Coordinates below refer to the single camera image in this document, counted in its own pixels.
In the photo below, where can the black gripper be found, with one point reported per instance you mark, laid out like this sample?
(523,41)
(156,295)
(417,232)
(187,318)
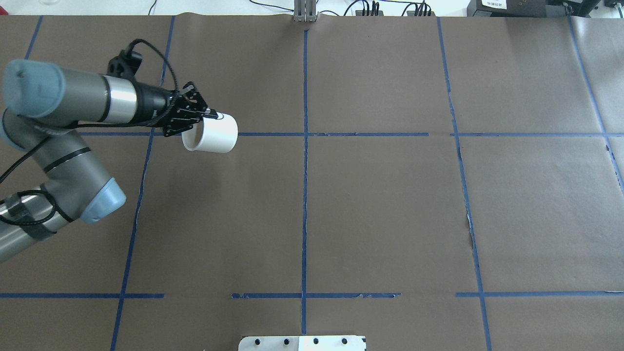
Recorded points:
(152,103)

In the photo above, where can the white smiley mug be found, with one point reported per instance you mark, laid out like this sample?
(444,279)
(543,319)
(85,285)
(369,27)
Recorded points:
(212,135)

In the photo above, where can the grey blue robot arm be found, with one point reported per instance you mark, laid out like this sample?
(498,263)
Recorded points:
(47,104)

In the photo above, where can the aluminium frame post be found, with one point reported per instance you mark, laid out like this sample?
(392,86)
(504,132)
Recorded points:
(305,11)

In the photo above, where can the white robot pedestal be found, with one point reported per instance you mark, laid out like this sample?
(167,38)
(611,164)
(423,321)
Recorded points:
(303,343)

